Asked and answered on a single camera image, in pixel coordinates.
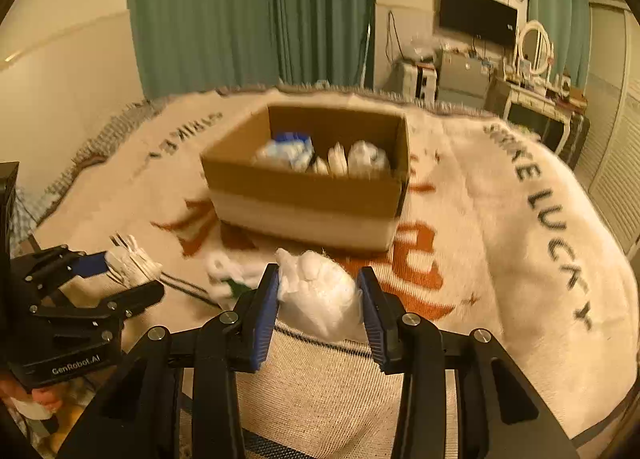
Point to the blue and white sock bundle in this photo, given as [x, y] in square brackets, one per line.
[285, 151]

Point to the white and green sock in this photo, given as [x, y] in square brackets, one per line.
[225, 276]

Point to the wide green curtain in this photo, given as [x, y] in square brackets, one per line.
[240, 14]

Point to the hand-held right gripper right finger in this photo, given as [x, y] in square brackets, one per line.
[370, 311]

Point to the grey cabinet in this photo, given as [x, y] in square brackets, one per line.
[462, 76]

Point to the white louvered wardrobe door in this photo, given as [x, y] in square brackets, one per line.
[610, 129]

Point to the person's left hand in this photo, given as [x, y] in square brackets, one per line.
[44, 396]

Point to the narrow green curtain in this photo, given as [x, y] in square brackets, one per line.
[555, 4]

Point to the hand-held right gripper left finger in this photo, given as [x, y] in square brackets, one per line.
[267, 311]

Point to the grey checked bedsheet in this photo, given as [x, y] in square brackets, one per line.
[95, 144]

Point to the cardboard box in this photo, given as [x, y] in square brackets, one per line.
[305, 199]

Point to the cream printed blanket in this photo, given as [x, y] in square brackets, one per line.
[500, 239]

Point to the white dressing table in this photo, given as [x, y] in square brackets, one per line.
[545, 106]

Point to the white storage cabinet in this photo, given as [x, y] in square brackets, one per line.
[417, 79]

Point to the white oval mirror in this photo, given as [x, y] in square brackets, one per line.
[534, 46]

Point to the black wall television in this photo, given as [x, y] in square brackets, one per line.
[477, 16]

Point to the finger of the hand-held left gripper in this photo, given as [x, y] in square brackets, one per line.
[135, 295]
[87, 263]

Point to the white striped sock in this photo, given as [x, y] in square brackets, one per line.
[131, 261]

